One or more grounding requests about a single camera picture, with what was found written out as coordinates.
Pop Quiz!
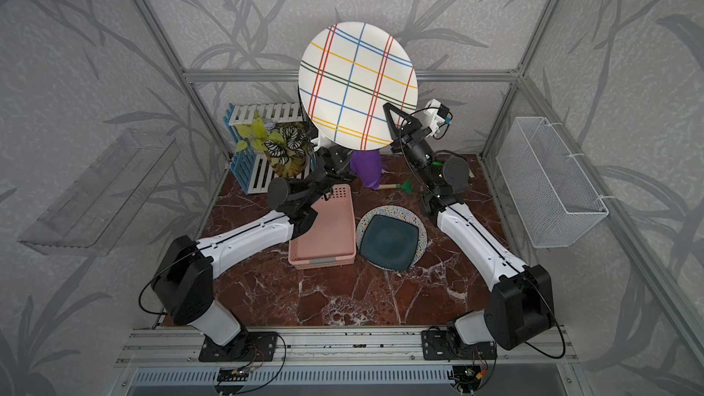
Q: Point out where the purple cloth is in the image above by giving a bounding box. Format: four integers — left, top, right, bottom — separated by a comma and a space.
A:
350, 150, 383, 190

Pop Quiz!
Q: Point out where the striped white round plate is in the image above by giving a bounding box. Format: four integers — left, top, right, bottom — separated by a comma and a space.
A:
298, 22, 419, 150

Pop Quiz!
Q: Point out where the dark teal square plate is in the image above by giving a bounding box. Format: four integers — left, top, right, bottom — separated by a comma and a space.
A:
359, 214, 420, 271

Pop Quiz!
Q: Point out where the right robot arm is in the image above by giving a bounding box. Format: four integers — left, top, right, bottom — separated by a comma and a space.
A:
383, 103, 558, 350

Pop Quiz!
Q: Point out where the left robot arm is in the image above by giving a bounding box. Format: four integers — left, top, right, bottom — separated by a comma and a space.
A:
146, 145, 356, 348

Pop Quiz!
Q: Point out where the potted plant yellow pot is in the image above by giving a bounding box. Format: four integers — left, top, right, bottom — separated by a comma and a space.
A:
234, 113, 312, 178

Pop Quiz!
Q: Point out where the pink plastic basket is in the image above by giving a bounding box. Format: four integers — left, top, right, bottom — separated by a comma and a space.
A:
288, 184, 357, 271

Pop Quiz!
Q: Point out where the blue white slatted crate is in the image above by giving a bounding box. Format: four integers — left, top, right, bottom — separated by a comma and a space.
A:
224, 103, 304, 194

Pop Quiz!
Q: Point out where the black wire wall basket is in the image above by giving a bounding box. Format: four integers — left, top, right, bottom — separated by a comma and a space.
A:
297, 68, 407, 136

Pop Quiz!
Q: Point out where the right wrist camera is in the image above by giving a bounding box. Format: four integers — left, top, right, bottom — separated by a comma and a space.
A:
417, 99, 453, 137

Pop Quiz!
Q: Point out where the green rake wooden handle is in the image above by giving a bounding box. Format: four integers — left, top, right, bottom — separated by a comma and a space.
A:
378, 180, 414, 194

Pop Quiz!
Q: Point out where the white wire wall basket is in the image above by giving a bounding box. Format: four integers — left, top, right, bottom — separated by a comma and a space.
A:
497, 117, 609, 249

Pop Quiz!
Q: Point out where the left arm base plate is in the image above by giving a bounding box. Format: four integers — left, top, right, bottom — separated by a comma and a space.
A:
199, 330, 279, 363

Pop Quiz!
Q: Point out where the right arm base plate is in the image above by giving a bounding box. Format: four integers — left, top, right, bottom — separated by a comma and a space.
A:
421, 326, 498, 360

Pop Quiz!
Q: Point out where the clear plastic wall shelf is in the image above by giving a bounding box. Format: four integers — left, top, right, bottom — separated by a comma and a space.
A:
18, 129, 181, 257

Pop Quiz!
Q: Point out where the aluminium front rail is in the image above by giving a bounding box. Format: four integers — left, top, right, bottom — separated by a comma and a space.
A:
115, 326, 579, 368

